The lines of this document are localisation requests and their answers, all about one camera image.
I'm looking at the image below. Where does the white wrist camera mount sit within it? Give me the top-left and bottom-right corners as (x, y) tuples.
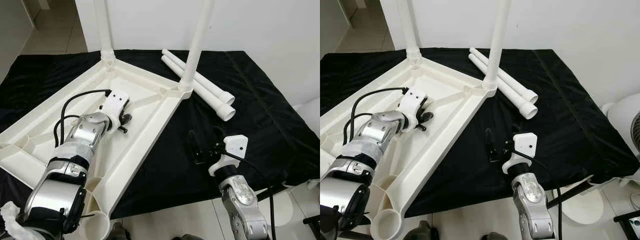
(502, 132), (539, 175)
(398, 87), (429, 132)
(101, 91), (130, 129)
(208, 134), (249, 177)

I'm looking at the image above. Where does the black table cloth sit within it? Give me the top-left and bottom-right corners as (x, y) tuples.
(0, 49), (321, 221)
(320, 47), (640, 217)

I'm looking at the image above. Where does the black metal frame bar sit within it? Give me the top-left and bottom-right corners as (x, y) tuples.
(547, 174), (596, 209)
(255, 184), (287, 202)

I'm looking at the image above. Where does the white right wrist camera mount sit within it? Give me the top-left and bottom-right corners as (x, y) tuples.
(208, 134), (249, 177)
(502, 132), (539, 175)

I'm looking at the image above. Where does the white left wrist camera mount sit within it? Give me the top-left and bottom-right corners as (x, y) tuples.
(101, 91), (130, 129)
(398, 87), (429, 132)

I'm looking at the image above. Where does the white plastic table top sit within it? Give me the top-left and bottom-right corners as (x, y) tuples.
(0, 54), (194, 240)
(320, 53), (497, 240)

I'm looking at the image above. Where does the white plastic table leg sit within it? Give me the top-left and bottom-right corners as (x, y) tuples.
(469, 47), (539, 105)
(162, 48), (236, 106)
(468, 53), (539, 120)
(178, 0), (216, 94)
(397, 0), (422, 62)
(160, 55), (237, 122)
(92, 0), (117, 63)
(482, 0), (512, 97)

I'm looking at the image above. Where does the white crumpled plastic sheet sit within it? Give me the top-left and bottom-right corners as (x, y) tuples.
(0, 201), (32, 240)

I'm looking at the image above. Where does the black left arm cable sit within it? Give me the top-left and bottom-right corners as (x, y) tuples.
(52, 89), (112, 149)
(342, 87), (409, 147)

